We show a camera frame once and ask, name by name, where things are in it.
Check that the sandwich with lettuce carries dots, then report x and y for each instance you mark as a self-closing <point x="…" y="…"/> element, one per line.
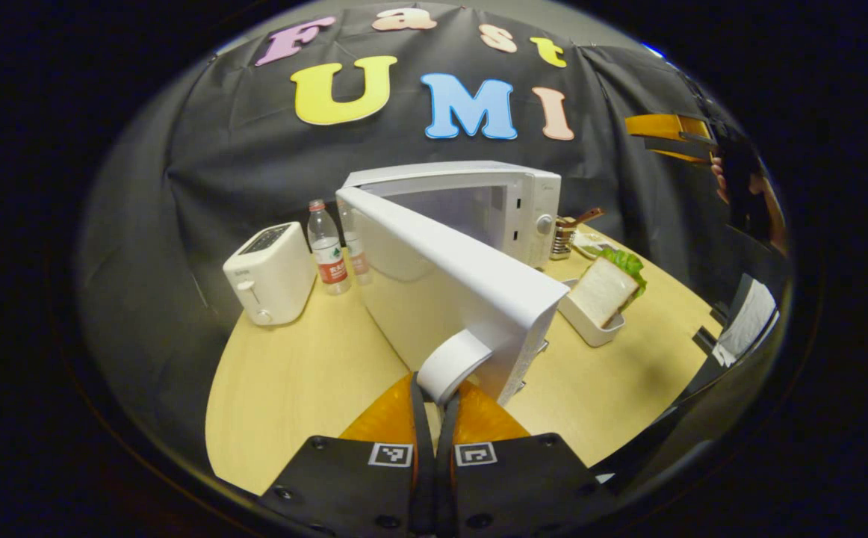
<point x="602" y="291"/>

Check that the person's white clothing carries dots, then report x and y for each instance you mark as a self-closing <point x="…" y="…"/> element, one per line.
<point x="751" y="321"/>

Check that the white microwave oven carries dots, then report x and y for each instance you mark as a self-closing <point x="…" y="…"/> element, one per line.
<point x="464" y="276"/>

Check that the black backdrop cloth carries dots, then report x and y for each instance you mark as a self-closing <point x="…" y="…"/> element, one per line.
<point x="217" y="187"/>

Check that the clear water bottle red label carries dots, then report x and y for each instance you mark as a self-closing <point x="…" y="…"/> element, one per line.
<point x="358" y="258"/>
<point x="329" y="261"/>

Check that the white divided dish with grains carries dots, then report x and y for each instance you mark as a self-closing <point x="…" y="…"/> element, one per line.
<point x="591" y="245"/>

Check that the brown wooden spoon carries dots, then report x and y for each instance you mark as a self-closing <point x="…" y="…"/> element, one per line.
<point x="587" y="217"/>

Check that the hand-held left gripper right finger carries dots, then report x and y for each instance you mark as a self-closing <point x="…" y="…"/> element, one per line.
<point x="445" y="463"/>

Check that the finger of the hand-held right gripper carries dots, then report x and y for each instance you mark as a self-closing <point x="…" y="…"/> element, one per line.
<point x="665" y="127"/>
<point x="684" y="155"/>

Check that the white rectangular tray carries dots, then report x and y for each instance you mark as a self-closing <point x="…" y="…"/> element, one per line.
<point x="587" y="329"/>

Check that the white toaster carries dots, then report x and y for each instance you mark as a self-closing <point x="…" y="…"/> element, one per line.
<point x="270" y="276"/>

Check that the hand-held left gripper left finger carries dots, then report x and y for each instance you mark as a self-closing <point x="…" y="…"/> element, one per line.
<point x="423" y="448"/>

